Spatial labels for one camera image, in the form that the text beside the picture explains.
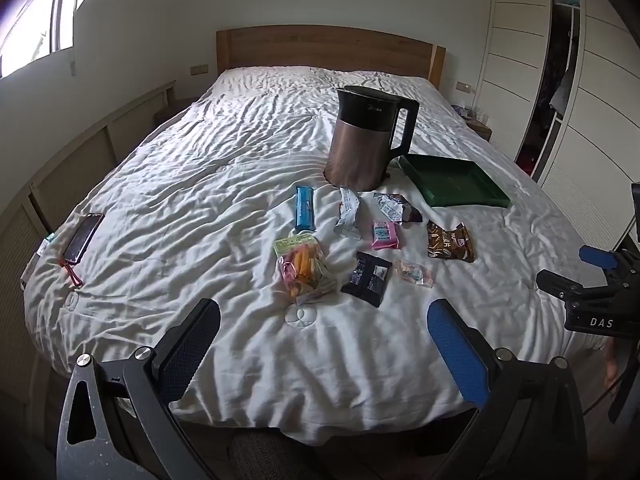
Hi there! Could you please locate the brown nutritious snack pack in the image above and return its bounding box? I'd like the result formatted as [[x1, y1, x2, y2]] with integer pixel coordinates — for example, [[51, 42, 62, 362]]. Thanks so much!
[[426, 221, 476, 263]]

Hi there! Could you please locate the small clear candy packet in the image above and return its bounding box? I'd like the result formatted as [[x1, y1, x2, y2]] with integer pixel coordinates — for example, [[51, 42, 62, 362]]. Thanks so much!
[[394, 259, 434, 288]]

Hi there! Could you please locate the white chocolate cookie pack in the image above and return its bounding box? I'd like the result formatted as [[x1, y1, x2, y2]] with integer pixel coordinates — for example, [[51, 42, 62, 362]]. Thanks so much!
[[374, 193, 423, 224]]

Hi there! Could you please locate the pink snack packet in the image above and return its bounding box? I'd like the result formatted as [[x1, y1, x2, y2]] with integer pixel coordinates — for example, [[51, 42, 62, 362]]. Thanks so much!
[[371, 220, 400, 250]]

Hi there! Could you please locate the dark navy snack pack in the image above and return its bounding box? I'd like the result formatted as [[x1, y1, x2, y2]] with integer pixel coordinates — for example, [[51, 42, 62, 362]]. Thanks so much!
[[341, 252, 393, 308]]

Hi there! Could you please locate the clear bag of dried fruit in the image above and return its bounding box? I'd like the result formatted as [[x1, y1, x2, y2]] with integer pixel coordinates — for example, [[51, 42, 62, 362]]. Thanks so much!
[[273, 231, 336, 306]]

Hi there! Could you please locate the white silver snack wrapper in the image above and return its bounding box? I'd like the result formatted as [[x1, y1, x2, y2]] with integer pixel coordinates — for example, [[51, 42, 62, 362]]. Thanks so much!
[[333, 188, 362, 240]]

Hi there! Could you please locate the blue wafer bar wrapper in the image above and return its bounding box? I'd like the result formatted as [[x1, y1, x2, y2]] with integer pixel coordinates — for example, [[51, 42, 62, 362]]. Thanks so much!
[[294, 185, 316, 232]]

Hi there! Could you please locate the person's right hand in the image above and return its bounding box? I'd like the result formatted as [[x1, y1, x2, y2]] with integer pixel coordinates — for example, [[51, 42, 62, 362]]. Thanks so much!
[[604, 338, 618, 389]]

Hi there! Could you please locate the green tray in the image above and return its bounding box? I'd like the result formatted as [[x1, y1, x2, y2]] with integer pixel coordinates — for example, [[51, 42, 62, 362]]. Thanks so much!
[[399, 154, 511, 208]]

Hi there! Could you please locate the wooden nightstand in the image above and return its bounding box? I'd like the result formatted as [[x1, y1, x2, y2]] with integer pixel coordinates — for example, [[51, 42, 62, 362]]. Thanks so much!
[[452, 105, 492, 141]]

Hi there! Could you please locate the black smartphone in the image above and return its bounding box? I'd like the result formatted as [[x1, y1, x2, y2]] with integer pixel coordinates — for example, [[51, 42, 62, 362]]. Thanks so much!
[[62, 214, 104, 266]]

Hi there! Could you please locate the copper and black electric kettle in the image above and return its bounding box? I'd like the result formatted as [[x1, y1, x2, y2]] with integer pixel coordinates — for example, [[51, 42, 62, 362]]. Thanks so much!
[[324, 86, 420, 192]]

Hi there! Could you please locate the white bed duvet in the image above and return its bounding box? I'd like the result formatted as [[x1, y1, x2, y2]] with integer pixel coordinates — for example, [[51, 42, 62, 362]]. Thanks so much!
[[24, 67, 603, 444]]

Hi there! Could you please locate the wooden headboard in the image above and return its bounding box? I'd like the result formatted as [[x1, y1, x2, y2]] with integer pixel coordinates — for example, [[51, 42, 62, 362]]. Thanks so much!
[[216, 25, 446, 88]]

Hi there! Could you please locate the window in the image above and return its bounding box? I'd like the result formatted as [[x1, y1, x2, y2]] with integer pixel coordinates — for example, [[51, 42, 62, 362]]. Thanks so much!
[[1, 0, 85, 77]]

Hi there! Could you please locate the wall socket plate right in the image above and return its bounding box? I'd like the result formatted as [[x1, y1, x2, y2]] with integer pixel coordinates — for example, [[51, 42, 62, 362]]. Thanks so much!
[[456, 81, 473, 93]]

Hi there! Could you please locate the wall socket plate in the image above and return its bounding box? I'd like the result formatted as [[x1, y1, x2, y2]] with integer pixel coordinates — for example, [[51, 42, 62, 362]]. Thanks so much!
[[190, 64, 209, 76], [456, 81, 473, 93]]

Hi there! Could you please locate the wall socket plate left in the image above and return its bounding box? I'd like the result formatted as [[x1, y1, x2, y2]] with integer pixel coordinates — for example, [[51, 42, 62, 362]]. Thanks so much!
[[190, 64, 209, 76]]

